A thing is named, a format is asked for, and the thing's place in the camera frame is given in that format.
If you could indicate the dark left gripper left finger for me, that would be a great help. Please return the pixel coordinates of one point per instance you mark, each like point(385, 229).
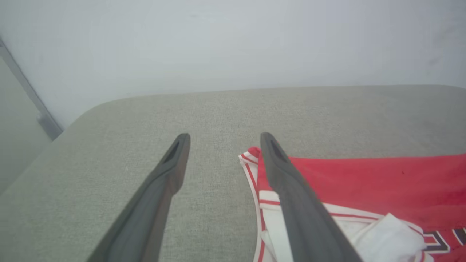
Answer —
point(153, 203)

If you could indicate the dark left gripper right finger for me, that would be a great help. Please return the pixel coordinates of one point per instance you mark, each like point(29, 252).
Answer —
point(302, 211)

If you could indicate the red and white sports garment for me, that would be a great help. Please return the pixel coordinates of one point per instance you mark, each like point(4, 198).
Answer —
point(382, 185)

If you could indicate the grey metal frame bar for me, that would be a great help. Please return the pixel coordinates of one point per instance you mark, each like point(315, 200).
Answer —
point(32, 98)

